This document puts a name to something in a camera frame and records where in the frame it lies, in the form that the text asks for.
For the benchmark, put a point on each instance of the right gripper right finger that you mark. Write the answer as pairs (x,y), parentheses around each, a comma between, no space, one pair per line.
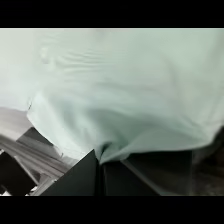
(121,180)

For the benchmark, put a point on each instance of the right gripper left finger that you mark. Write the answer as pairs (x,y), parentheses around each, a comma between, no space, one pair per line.
(81,178)

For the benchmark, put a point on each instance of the pale green shirt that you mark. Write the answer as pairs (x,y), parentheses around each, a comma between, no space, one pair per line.
(126,93)

